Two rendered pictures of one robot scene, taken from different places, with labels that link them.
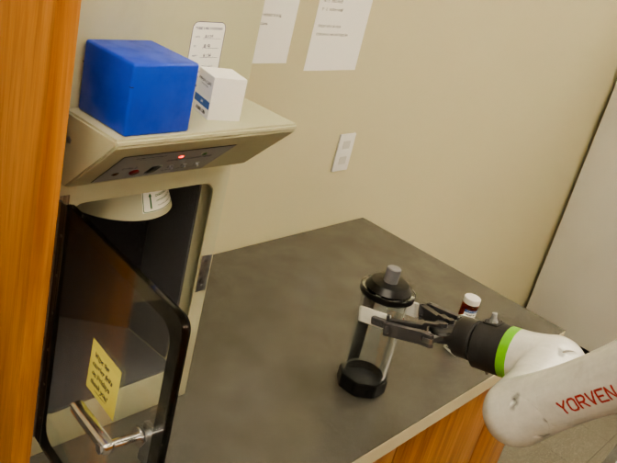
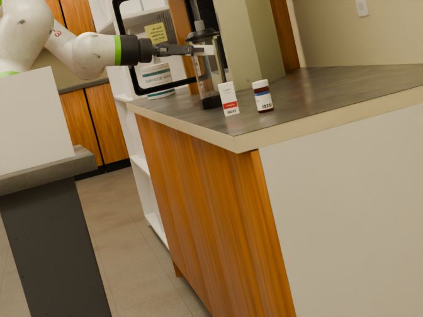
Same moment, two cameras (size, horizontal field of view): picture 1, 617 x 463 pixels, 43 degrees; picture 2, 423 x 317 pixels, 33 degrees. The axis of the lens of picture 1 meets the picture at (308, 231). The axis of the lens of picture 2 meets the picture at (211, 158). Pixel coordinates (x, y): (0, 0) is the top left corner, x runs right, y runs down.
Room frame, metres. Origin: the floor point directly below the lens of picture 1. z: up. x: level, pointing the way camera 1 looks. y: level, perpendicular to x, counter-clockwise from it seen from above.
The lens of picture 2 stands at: (2.80, -1.86, 1.16)
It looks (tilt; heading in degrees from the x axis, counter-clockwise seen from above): 10 degrees down; 132
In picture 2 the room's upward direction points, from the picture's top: 13 degrees counter-clockwise
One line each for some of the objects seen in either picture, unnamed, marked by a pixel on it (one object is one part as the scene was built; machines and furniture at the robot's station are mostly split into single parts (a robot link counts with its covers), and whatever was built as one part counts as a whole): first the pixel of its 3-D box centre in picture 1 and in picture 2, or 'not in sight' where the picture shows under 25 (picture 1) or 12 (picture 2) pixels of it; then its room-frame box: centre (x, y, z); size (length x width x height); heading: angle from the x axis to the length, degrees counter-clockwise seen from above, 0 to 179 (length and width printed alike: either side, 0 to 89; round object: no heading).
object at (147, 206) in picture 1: (117, 180); not in sight; (1.13, 0.31, 1.34); 0.18 x 0.18 x 0.05
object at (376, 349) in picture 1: (375, 334); (208, 68); (1.36, -0.18, 1.06); 0.11 x 0.11 x 0.21
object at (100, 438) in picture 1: (105, 424); not in sight; (0.75, 0.18, 1.20); 0.10 x 0.05 x 0.03; 46
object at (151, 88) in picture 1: (138, 86); not in sight; (0.95, 0.25, 1.55); 0.10 x 0.10 x 0.09; 53
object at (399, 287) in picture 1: (390, 282); (201, 31); (1.36, -0.18, 1.18); 0.09 x 0.09 x 0.07
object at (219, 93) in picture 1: (219, 94); not in sight; (1.06, 0.17, 1.54); 0.05 x 0.05 x 0.06; 37
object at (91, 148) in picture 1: (184, 150); not in sight; (1.02, 0.19, 1.46); 0.32 x 0.12 x 0.10; 143
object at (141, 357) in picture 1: (99, 389); (160, 39); (0.82, 0.21, 1.19); 0.30 x 0.01 x 0.40; 46
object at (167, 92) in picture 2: not in sight; (158, 80); (0.52, 0.44, 1.01); 0.13 x 0.13 x 0.15
